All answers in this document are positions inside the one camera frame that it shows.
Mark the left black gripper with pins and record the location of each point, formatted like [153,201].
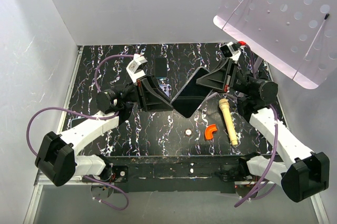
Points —
[155,99]

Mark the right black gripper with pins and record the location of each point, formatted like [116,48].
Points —
[216,78]

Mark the lilac phone case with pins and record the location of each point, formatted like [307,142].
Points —
[166,89]

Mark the dark phone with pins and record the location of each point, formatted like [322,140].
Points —
[191,95]

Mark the black smartphone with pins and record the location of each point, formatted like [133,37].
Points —
[160,68]

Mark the phone with teal case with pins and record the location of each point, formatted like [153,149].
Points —
[76,121]

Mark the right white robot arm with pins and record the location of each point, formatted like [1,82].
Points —
[299,171]

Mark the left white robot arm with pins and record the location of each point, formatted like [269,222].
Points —
[59,154]

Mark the orange elbow pipe piece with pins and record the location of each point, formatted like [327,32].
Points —
[210,131]

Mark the small round white cap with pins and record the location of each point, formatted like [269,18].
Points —
[188,132]

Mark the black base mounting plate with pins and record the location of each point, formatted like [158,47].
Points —
[177,173]

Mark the white perforated music stand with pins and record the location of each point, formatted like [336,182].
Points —
[297,37]

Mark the wooden recorder flute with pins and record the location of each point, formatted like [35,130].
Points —
[225,109]

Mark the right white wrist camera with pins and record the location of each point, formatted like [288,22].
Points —
[232,50]

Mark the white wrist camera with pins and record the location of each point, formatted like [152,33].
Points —
[135,68]
[232,50]

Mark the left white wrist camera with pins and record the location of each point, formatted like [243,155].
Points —
[135,68]

